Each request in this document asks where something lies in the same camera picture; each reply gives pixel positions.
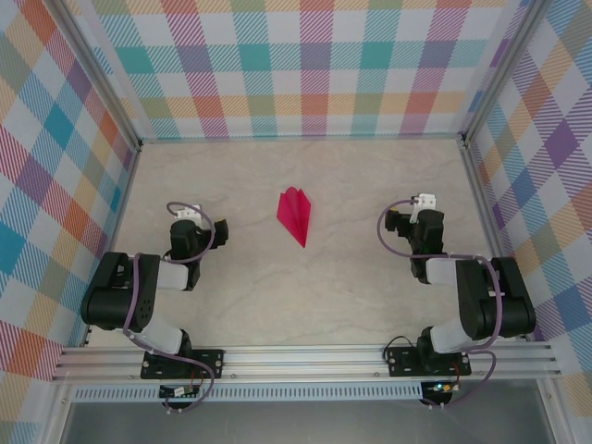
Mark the pink paper sheet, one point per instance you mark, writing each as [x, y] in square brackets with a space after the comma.
[296, 217]

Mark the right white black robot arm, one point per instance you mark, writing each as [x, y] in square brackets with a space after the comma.
[476, 296]

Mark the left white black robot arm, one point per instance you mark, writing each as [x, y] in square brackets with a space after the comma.
[106, 296]

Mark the aluminium table side rail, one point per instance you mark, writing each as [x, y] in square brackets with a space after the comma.
[491, 231]
[114, 236]

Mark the long aluminium table edge rail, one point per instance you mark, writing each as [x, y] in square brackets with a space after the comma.
[300, 138]

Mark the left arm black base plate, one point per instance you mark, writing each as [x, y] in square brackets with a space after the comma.
[210, 363]

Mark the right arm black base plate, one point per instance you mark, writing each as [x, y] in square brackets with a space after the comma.
[402, 365]

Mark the aluminium mounting rail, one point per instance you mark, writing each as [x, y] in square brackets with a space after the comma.
[300, 361]

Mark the aluminium corner post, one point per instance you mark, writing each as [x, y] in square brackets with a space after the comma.
[99, 76]
[504, 69]

